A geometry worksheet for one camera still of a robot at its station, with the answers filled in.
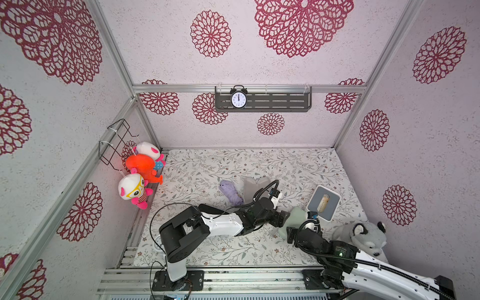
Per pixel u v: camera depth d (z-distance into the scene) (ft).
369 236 2.15
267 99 3.10
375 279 1.66
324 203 3.10
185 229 1.68
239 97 2.94
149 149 3.10
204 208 2.95
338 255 1.79
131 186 2.64
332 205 3.01
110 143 2.44
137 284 2.42
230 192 3.17
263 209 2.09
